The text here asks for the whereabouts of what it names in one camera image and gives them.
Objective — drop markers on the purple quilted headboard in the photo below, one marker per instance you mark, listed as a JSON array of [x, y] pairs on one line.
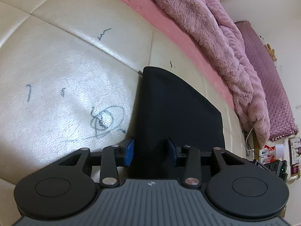
[[282, 122]]

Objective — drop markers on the black pants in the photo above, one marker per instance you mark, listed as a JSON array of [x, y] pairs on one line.
[[170, 112]]

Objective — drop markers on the cluttered bedside items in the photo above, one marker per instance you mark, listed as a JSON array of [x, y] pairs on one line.
[[281, 156]]

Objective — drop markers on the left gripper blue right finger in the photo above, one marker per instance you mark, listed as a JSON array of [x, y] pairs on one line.
[[185, 164]]

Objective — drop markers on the fluffy pink blanket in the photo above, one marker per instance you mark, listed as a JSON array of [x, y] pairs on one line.
[[217, 35]]

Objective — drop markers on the cream leather mattress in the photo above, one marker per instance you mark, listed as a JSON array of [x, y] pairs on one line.
[[70, 71]]

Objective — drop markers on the pink bed sheet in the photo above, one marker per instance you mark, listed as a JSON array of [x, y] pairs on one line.
[[152, 13]]

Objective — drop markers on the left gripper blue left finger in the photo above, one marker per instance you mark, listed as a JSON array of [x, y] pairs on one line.
[[114, 156]]

